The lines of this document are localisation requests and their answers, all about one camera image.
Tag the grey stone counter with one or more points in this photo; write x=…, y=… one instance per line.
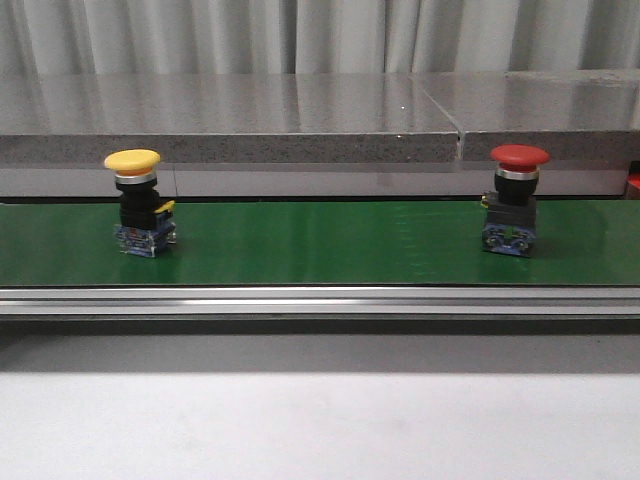
x=242, y=135

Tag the red tray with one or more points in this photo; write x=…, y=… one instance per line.
x=632, y=190

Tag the aluminium conveyor frame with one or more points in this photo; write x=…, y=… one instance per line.
x=321, y=303

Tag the yellow push button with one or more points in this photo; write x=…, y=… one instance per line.
x=146, y=227

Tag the white curtain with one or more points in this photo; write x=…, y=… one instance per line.
x=40, y=38

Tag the green conveyor belt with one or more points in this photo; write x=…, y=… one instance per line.
x=594, y=242

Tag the red push button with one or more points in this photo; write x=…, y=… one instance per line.
x=511, y=211

